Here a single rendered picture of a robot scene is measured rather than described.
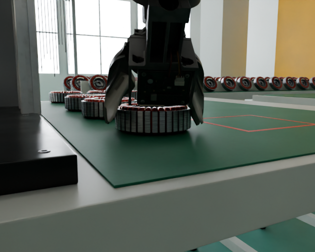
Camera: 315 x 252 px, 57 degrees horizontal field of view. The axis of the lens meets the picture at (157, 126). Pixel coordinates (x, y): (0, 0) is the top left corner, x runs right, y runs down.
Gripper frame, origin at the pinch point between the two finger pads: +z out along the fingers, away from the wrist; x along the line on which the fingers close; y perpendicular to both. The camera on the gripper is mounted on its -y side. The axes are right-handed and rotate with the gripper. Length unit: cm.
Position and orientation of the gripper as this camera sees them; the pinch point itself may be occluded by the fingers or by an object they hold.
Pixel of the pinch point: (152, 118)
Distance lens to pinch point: 43.5
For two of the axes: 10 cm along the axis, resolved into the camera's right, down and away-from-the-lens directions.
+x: 10.0, 0.2, 0.9
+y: 0.5, 7.0, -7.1
